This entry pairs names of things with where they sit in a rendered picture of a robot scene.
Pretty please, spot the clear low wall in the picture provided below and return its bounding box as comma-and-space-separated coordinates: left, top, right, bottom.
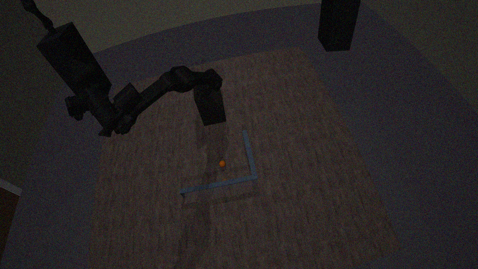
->
182, 179, 259, 198

